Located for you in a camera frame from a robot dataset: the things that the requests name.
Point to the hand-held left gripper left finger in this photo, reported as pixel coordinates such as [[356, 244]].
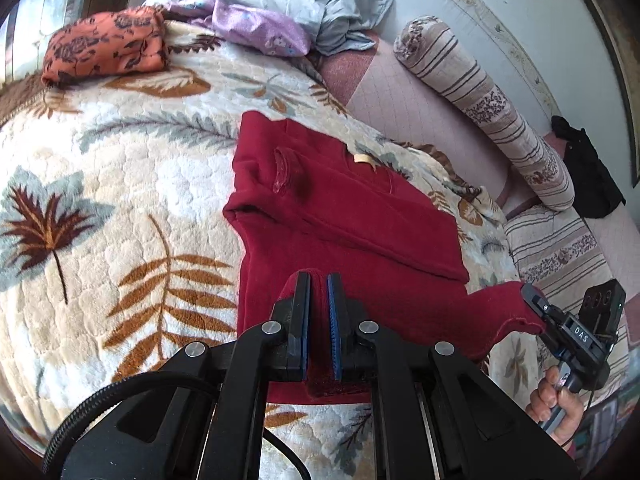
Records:
[[304, 330]]

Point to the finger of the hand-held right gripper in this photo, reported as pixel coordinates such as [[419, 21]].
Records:
[[537, 305]]

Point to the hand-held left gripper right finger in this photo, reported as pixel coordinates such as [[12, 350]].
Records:
[[334, 330]]

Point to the dark red sweater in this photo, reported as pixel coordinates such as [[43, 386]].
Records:
[[350, 220]]

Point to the person's right hand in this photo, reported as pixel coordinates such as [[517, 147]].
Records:
[[542, 400]]

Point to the striped floral quilt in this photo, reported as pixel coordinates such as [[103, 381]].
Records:
[[550, 255]]

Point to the black cloth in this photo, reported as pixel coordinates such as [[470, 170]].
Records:
[[590, 170]]

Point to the striped floral bolster pillow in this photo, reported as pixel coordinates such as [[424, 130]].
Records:
[[490, 110]]

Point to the cream leaf print blanket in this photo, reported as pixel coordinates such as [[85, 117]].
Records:
[[125, 185]]

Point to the pink quilted sheet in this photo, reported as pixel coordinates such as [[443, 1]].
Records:
[[400, 95]]

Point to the purple floral cloth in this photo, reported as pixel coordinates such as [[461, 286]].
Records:
[[260, 30]]

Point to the orange floral pillow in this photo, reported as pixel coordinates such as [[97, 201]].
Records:
[[100, 45]]

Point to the brown ruffled bedspread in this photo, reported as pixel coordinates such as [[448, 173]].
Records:
[[20, 100]]

